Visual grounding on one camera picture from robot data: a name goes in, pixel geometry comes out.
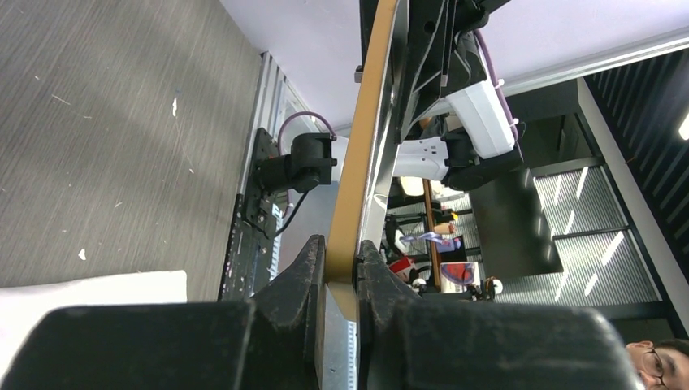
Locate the person head with glasses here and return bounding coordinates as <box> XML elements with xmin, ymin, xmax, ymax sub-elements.
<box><xmin>626</xmin><ymin>339</ymin><xmax>689</xmax><ymax>390</ymax></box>

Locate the white folded cloth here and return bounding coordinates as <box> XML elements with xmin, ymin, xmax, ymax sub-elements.
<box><xmin>1</xmin><ymin>270</ymin><xmax>188</xmax><ymax>377</ymax></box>

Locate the silver tin lid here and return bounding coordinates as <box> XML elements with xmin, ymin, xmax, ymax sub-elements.
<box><xmin>325</xmin><ymin>1</ymin><xmax>409</xmax><ymax>321</ymax></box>

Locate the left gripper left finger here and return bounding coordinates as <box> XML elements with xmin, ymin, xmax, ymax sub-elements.
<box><xmin>2</xmin><ymin>235</ymin><xmax>325</xmax><ymax>389</ymax></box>

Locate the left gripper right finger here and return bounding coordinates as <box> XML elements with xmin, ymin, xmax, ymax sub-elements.
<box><xmin>356</xmin><ymin>240</ymin><xmax>641</xmax><ymax>389</ymax></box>

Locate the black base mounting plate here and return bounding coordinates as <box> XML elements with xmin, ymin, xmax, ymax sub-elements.
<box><xmin>218</xmin><ymin>128</ymin><xmax>282</xmax><ymax>301</ymax></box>

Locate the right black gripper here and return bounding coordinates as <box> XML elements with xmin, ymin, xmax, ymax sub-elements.
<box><xmin>359</xmin><ymin>0</ymin><xmax>505</xmax><ymax>143</ymax></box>

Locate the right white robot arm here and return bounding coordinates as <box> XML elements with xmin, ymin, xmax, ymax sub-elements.
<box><xmin>245</xmin><ymin>1</ymin><xmax>522</xmax><ymax>240</ymax></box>

